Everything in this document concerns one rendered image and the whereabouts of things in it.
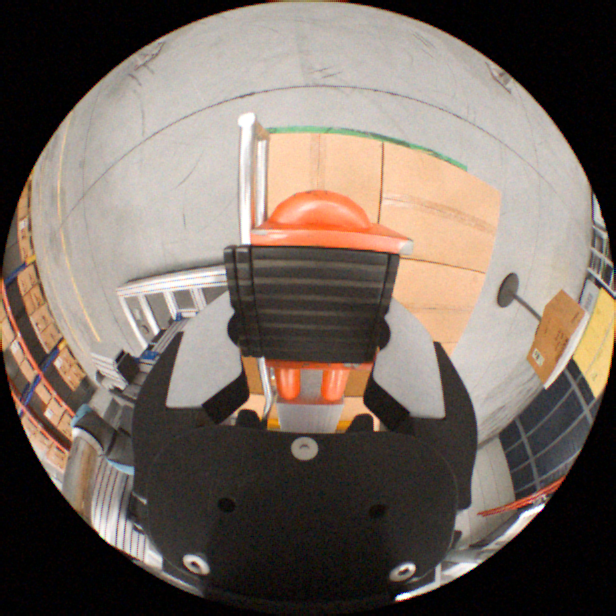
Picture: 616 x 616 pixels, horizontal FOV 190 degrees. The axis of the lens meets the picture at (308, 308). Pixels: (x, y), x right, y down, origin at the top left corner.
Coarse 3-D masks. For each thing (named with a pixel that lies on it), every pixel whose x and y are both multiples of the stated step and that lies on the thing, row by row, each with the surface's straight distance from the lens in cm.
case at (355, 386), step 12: (252, 360) 52; (252, 372) 50; (360, 372) 50; (252, 384) 47; (348, 384) 47; (360, 384) 48; (252, 396) 46; (264, 396) 45; (348, 396) 45; (360, 396) 46; (240, 408) 53; (252, 408) 52; (348, 408) 49; (360, 408) 50; (348, 420) 55
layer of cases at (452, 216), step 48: (288, 144) 67; (336, 144) 67; (384, 144) 71; (288, 192) 64; (384, 192) 68; (432, 192) 76; (480, 192) 93; (432, 240) 78; (480, 240) 95; (432, 288) 85; (480, 288) 105; (432, 336) 102
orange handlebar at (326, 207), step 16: (304, 192) 10; (320, 192) 10; (336, 192) 11; (288, 208) 10; (304, 208) 10; (320, 208) 10; (336, 208) 10; (352, 208) 10; (336, 224) 10; (352, 224) 10; (368, 224) 10; (288, 384) 16; (336, 384) 16
